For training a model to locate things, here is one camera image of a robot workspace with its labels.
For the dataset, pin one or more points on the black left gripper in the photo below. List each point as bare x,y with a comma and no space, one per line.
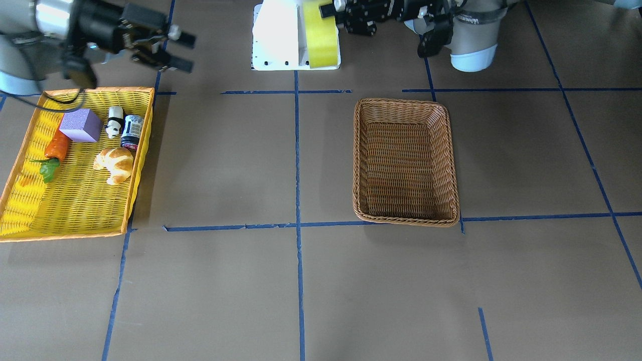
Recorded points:
388,11

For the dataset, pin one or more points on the purple foam cube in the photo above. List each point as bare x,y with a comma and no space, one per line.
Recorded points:
82,125

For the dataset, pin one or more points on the yellow tape roll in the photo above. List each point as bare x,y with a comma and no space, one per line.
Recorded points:
321,36

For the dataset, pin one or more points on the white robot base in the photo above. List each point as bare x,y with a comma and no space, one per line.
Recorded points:
279,38

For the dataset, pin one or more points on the brown wicker basket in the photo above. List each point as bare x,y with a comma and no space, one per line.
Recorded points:
403,163

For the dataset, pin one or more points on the yellow woven basket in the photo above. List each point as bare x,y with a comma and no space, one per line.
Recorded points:
78,203

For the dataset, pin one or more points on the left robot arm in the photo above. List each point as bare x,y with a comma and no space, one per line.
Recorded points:
468,29

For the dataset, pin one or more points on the small dark jar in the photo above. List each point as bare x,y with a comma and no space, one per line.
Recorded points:
132,132

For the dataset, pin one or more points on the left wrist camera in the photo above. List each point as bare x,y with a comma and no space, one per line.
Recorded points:
433,40

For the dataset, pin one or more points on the orange toy carrot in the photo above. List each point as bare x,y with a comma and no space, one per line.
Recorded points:
54,154

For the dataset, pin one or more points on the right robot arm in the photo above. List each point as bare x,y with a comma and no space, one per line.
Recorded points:
40,38

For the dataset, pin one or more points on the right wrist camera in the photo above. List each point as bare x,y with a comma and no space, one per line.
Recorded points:
79,70

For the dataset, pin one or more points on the panda figurine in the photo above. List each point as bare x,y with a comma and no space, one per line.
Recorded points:
115,122

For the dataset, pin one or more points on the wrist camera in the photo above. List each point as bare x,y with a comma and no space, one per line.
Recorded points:
79,70
433,40

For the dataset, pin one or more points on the toy croissant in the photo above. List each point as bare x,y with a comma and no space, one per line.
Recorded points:
118,161

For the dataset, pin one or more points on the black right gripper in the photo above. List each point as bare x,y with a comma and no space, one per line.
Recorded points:
98,26

